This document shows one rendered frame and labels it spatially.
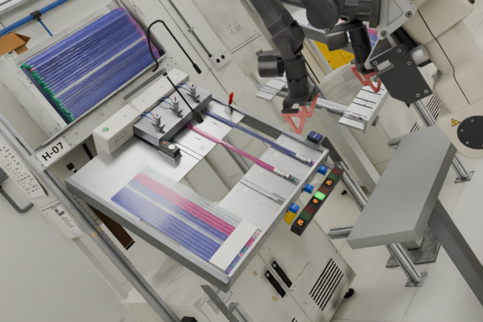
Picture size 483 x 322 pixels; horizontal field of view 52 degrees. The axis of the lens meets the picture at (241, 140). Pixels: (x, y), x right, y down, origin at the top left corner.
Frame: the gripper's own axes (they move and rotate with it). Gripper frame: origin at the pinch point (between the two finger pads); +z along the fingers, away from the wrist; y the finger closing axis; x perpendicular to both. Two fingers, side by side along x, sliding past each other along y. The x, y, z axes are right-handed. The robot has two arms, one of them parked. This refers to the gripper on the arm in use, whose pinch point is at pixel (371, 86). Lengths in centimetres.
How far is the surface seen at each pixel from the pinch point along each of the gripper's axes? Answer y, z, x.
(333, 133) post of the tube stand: -51, 32, -5
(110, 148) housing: -32, 0, -92
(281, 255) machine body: -30, 68, -44
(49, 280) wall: -126, 94, -183
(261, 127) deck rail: -46, 17, -35
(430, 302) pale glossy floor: -7, 96, 6
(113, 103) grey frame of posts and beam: -47, -12, -87
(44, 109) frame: -30, -22, -107
